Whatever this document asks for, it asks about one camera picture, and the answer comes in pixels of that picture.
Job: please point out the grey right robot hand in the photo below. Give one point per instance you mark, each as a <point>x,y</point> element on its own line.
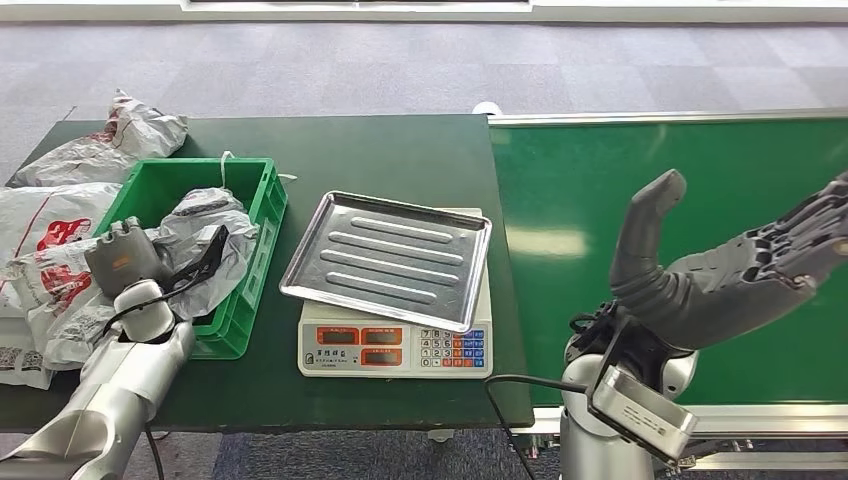
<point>715,291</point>

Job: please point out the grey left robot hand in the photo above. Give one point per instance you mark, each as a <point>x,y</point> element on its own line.
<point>126,255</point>

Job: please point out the white mailer package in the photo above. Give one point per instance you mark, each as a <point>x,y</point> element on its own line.
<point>119,142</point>
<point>199,225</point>

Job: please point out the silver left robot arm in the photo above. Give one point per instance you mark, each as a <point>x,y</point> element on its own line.
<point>112,384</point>

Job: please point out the green conveyor belt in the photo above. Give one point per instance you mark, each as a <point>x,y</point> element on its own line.
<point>563,199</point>

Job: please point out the large white red-print mailer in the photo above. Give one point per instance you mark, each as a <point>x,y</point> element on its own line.
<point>40,212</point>

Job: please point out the green plastic crate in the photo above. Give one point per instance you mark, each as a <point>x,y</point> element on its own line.
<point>258,278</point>

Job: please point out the white mailer with QR codes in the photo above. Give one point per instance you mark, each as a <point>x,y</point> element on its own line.
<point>20,361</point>

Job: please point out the steel scale tray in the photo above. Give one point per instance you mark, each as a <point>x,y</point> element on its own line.
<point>387,258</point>

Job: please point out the white electronic scale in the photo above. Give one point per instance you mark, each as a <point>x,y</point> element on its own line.
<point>391,348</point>

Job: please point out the white round knob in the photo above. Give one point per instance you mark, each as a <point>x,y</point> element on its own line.
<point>487,107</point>

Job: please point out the white table foot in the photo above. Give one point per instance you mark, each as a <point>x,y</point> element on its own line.
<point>441,436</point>

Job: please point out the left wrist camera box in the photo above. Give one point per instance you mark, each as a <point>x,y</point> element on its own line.
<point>210,252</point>

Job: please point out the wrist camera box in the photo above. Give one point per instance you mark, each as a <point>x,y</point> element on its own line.
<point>210,252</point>
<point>642,414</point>

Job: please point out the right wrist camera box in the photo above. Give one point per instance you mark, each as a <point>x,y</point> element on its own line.
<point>642,414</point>

